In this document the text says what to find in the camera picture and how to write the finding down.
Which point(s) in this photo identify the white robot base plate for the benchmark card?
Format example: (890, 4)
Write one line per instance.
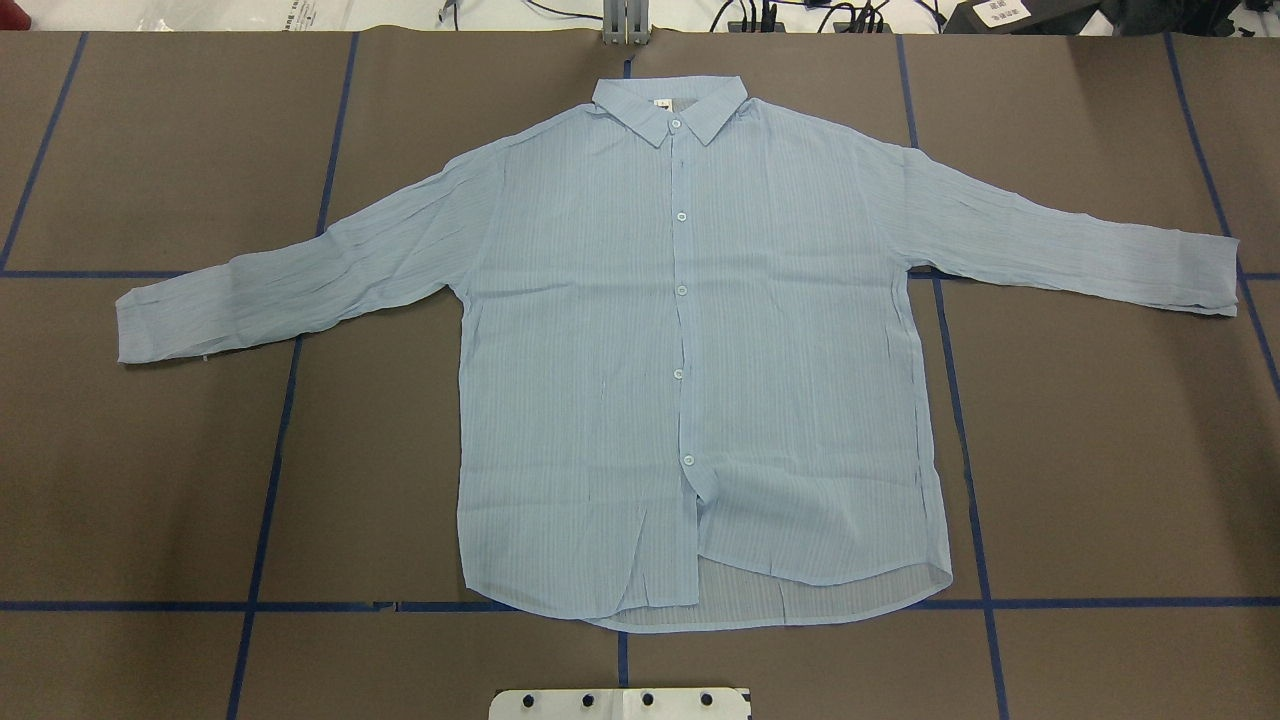
(623, 703)

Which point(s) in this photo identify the black monitor stand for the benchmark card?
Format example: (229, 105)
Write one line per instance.
(1048, 18)

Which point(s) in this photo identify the light blue button shirt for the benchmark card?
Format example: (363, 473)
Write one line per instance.
(692, 391)

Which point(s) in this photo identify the grey aluminium post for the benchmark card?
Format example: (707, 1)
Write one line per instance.
(626, 22)

